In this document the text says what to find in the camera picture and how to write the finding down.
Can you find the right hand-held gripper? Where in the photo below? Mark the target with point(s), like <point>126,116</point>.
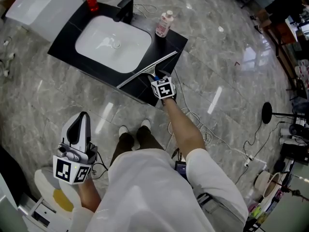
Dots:
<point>164,89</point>

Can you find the person's white shoe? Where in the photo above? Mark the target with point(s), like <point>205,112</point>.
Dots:
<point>123,130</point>
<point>146,124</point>

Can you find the black round base stand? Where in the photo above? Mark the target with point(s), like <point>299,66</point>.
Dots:
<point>266,112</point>

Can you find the white sink basin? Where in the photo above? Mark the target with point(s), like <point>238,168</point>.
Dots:
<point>116,45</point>

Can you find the person's dark trousers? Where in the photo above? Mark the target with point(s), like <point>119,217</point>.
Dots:
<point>125,144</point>

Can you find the white power strip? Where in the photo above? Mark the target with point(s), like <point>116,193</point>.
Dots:
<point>248,158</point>

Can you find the person's right forearm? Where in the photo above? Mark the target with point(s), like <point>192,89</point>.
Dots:
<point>183,127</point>

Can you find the white round bucket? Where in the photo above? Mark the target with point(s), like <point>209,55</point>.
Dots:
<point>262,181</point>

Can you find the white rounded seat yellow patch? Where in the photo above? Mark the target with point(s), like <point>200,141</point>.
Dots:
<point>46,185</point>

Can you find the black table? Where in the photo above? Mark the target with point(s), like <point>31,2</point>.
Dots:
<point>62,45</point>

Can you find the person's left forearm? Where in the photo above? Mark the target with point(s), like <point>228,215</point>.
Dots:
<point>89,197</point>

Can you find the pink white bottle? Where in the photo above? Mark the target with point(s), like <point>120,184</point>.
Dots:
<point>164,24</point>

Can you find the person's right white shoe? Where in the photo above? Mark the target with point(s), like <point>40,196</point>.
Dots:
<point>146,124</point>

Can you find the person's left white shoe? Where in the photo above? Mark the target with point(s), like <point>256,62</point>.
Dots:
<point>123,130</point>

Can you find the person's white shirt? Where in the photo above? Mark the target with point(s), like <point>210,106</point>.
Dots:
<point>149,190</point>

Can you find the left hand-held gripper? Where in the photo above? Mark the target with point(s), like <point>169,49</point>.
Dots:
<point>70,168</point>

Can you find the black sink faucet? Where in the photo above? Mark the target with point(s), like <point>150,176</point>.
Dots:
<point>125,7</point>

